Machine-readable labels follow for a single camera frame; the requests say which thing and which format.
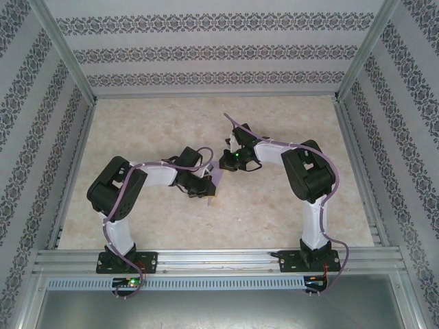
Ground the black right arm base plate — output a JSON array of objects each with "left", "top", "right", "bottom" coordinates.
[{"left": 279, "top": 249, "right": 342, "bottom": 274}]

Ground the aluminium mounting rail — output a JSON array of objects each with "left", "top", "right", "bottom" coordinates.
[{"left": 32, "top": 246, "right": 405, "bottom": 276}]

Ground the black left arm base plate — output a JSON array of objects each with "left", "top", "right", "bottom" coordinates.
[{"left": 97, "top": 251, "right": 159, "bottom": 275}]

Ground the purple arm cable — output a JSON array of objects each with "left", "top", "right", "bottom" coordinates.
[
  {"left": 223, "top": 112, "right": 351, "bottom": 299},
  {"left": 102, "top": 146, "right": 213, "bottom": 301}
]

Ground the grey metal base panel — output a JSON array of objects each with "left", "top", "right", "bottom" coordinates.
[{"left": 34, "top": 289, "right": 416, "bottom": 329}]

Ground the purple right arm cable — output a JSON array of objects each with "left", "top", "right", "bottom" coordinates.
[{"left": 223, "top": 112, "right": 351, "bottom": 299}]

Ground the aluminium table edge rail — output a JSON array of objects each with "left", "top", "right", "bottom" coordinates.
[
  {"left": 93, "top": 90, "right": 340, "bottom": 101},
  {"left": 333, "top": 99, "right": 392, "bottom": 247},
  {"left": 47, "top": 101, "right": 100, "bottom": 250}
]

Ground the slotted grey cable duct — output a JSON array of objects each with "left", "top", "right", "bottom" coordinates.
[{"left": 46, "top": 276, "right": 307, "bottom": 291}]

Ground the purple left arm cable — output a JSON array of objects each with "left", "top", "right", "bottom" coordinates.
[{"left": 102, "top": 146, "right": 213, "bottom": 301}]

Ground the purple paper sheet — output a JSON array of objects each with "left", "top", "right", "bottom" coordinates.
[{"left": 205, "top": 160, "right": 226, "bottom": 208}]

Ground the aluminium frame post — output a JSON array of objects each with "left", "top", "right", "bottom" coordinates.
[
  {"left": 13, "top": 270, "right": 47, "bottom": 329},
  {"left": 32, "top": 0, "right": 99, "bottom": 104},
  {"left": 390, "top": 273, "right": 426, "bottom": 329},
  {"left": 334, "top": 0, "right": 402, "bottom": 102}
]

